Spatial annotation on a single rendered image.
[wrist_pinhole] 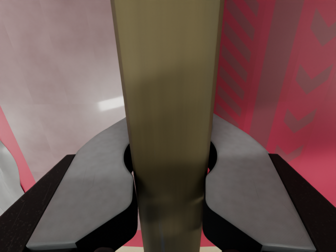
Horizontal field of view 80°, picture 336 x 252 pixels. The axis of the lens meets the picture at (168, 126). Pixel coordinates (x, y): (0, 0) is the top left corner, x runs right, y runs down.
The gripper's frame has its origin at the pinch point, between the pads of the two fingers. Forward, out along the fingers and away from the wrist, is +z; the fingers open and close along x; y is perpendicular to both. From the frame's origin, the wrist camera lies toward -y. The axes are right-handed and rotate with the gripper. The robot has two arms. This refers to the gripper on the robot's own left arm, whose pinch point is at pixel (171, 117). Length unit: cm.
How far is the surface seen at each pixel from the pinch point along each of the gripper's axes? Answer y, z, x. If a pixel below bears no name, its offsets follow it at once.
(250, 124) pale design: 3.3, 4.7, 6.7
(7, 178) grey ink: 9.0, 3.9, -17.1
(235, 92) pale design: 0.4, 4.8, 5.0
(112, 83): -0.6, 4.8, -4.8
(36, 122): 2.9, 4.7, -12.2
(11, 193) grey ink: 11.2, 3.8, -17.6
